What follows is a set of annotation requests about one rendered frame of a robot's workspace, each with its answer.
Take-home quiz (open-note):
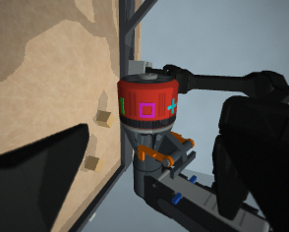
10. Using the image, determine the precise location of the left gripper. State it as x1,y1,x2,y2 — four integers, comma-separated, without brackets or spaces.
208,95,289,220

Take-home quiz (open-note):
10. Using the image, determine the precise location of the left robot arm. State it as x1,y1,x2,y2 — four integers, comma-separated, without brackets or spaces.
145,65,289,104

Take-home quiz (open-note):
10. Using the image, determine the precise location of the small tan block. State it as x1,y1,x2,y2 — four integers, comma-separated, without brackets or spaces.
85,156,104,173
96,111,115,129

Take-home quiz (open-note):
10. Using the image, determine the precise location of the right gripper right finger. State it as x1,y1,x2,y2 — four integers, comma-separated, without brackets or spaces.
220,123,289,232

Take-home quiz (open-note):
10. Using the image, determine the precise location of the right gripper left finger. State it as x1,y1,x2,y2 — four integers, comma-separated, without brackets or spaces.
0,123,89,232

